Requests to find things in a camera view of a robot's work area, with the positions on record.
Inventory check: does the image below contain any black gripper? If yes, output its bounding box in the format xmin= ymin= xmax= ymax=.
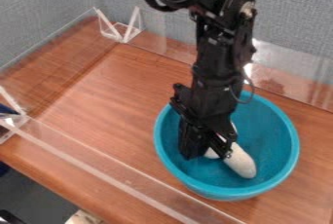
xmin=170 ymin=72 xmax=243 ymax=160

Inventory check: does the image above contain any clear acrylic front barrier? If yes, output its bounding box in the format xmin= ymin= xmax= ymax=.
xmin=0 ymin=115 xmax=245 ymax=224

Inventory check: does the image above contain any clear acrylic left barrier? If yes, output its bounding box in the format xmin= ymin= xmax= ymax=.
xmin=0 ymin=7 xmax=96 ymax=73

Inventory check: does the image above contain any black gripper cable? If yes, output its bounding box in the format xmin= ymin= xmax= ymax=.
xmin=227 ymin=68 xmax=258 ymax=105

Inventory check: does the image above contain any clear acrylic back barrier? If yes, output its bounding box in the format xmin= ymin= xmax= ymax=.
xmin=92 ymin=6 xmax=333 ymax=114

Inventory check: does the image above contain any plush mushroom with brown cap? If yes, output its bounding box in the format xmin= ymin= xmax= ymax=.
xmin=203 ymin=134 xmax=257 ymax=179

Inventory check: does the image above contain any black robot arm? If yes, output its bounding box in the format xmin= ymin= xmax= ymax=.
xmin=144 ymin=0 xmax=258 ymax=160

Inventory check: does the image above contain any blue plastic bowl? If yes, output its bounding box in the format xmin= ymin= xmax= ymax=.
xmin=154 ymin=92 xmax=301 ymax=202

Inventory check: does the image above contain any clear acrylic barrier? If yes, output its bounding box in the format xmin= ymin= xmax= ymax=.
xmin=0 ymin=115 xmax=245 ymax=224
xmin=0 ymin=7 xmax=96 ymax=73
xmin=92 ymin=6 xmax=333 ymax=114

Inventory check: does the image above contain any clear acrylic left bracket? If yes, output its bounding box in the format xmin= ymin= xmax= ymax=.
xmin=0 ymin=86 xmax=28 ymax=145

